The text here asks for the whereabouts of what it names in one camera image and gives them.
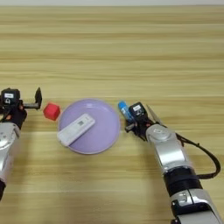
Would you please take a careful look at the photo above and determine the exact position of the red cube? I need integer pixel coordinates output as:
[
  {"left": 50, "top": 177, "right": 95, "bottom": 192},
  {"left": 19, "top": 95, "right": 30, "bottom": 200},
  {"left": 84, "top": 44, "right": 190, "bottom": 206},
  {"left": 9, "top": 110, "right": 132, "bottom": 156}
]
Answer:
[{"left": 43, "top": 102, "right": 61, "bottom": 122}]

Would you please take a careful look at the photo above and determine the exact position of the blue glue stick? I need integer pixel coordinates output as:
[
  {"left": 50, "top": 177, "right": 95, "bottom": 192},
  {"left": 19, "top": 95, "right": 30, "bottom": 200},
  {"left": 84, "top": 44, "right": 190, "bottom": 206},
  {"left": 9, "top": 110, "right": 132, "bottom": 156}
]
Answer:
[{"left": 117, "top": 101, "right": 135, "bottom": 122}]

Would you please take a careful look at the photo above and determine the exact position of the purple round plate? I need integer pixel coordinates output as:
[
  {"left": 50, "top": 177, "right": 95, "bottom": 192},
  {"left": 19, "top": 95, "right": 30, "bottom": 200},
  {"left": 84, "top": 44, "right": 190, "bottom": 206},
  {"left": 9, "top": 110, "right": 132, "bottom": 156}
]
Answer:
[{"left": 57, "top": 99, "right": 122, "bottom": 155}]

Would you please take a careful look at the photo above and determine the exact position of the white rectangular remote device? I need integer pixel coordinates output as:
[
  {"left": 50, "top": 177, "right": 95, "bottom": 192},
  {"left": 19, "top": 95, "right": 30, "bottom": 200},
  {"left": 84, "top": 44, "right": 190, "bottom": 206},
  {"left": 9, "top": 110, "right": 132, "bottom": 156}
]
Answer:
[{"left": 56, "top": 113, "right": 96, "bottom": 147}]

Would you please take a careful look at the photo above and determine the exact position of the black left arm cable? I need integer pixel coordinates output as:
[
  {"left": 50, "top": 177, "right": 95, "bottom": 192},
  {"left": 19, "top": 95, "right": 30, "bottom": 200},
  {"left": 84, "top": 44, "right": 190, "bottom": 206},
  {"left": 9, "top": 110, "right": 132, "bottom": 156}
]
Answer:
[{"left": 0, "top": 108, "right": 13, "bottom": 123}]

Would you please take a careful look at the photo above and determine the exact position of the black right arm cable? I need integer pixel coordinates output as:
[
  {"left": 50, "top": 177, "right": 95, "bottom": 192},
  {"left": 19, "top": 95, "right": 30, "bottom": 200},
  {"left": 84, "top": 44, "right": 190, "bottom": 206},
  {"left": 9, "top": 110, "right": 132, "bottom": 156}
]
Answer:
[{"left": 174, "top": 132, "right": 221, "bottom": 180}]

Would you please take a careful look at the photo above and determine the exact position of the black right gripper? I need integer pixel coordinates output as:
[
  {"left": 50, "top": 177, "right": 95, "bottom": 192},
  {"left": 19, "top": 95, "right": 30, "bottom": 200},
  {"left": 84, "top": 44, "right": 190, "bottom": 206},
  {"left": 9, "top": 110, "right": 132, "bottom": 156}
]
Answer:
[{"left": 125, "top": 116, "right": 155, "bottom": 143}]

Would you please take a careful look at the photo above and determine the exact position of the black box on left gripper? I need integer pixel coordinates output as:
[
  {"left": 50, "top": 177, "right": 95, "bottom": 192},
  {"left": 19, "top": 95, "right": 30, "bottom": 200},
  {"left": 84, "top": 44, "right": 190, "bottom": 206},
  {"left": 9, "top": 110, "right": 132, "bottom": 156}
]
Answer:
[{"left": 0, "top": 87, "right": 21, "bottom": 107}]

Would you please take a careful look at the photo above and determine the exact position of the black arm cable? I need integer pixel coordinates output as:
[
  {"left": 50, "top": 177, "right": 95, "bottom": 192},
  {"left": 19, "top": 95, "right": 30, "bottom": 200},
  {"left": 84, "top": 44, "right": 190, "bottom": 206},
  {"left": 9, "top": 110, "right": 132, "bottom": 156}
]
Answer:
[
  {"left": 0, "top": 108, "right": 13, "bottom": 123},
  {"left": 174, "top": 132, "right": 221, "bottom": 180}
]

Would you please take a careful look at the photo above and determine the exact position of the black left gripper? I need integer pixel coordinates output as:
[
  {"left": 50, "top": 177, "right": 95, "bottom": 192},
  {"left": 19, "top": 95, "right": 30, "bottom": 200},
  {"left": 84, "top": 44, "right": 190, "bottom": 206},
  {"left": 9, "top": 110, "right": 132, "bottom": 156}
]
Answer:
[{"left": 0, "top": 87, "right": 43, "bottom": 130}]

